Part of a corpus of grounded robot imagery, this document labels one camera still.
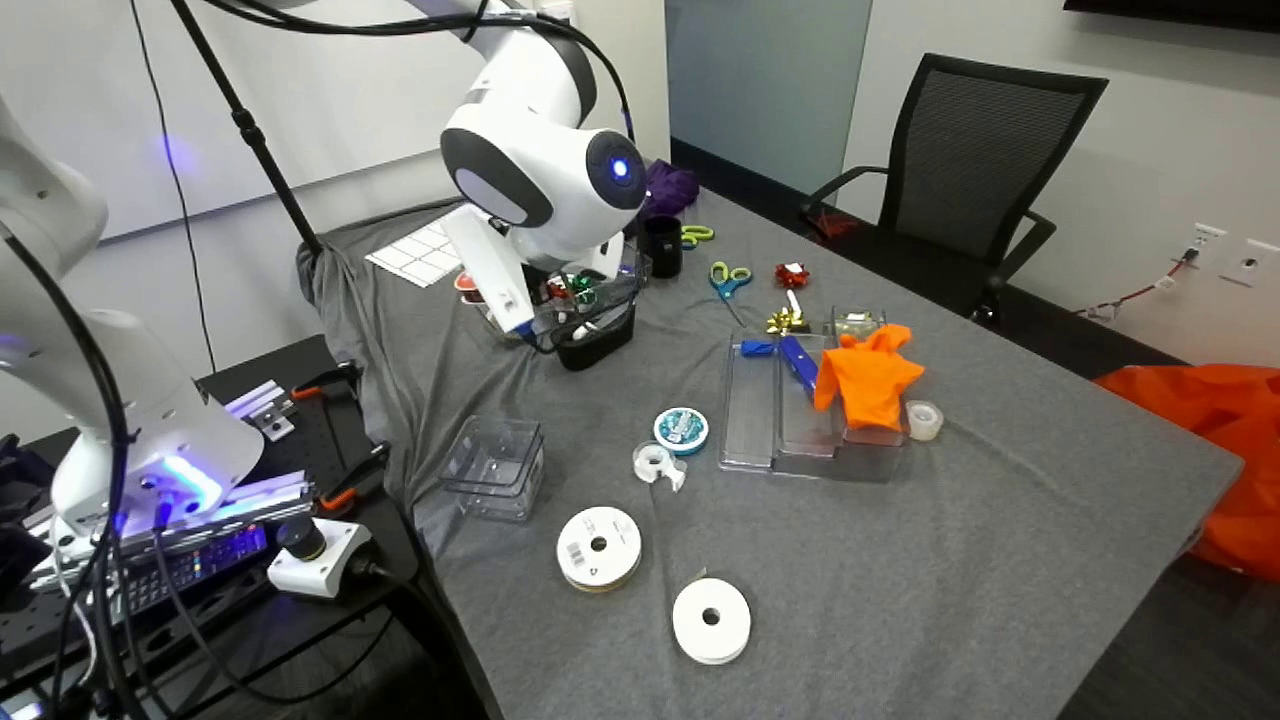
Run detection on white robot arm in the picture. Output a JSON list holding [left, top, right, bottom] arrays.
[[209, 0, 649, 332]]

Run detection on large clear organizer case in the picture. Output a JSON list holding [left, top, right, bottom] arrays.
[[720, 341, 912, 485]]

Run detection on small clear plastic case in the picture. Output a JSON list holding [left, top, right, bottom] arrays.
[[445, 416, 546, 521]]

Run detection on orange cloth on case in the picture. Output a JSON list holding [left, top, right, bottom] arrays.
[[812, 325, 923, 431]]

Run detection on black tape dispenser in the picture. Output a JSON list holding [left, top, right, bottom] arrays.
[[552, 306, 636, 372]]

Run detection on teal ribbon spool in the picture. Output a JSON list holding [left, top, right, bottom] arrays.
[[652, 405, 713, 458]]

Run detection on green blue scissors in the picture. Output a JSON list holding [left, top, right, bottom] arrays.
[[709, 259, 758, 300]]

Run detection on black cup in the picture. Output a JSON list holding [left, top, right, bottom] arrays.
[[639, 218, 686, 279]]

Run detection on gold gift bow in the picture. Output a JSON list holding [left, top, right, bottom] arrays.
[[768, 289, 812, 336]]

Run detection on red gift bow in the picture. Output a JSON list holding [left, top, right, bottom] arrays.
[[777, 259, 812, 291]]

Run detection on purple folded umbrella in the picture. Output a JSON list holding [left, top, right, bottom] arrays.
[[644, 159, 700, 218]]

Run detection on white gold ribbon spool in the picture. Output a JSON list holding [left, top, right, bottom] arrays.
[[558, 504, 644, 591]]

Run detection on grey tablecloth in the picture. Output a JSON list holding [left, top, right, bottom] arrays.
[[313, 195, 1237, 720]]

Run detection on white label sheet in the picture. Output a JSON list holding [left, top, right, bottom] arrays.
[[368, 225, 459, 289]]

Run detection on clear tape roll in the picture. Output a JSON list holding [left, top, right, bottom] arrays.
[[903, 401, 945, 442]]

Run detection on left orange black clamp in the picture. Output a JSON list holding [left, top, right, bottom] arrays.
[[289, 368, 360, 405]]

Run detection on orange black clamp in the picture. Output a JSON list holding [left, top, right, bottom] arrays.
[[316, 445, 388, 516], [289, 368, 360, 405]]

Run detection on right orange black clamp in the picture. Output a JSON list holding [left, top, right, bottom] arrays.
[[316, 445, 388, 516]]

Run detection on white black controller box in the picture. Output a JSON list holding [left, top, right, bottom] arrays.
[[269, 516, 373, 602]]

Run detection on black office chair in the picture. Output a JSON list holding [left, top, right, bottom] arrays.
[[801, 52, 1107, 325]]

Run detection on orange fabric on floor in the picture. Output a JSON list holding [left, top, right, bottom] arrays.
[[1092, 362, 1280, 591]]

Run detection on wall television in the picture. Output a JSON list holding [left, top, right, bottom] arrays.
[[1065, 0, 1280, 37]]

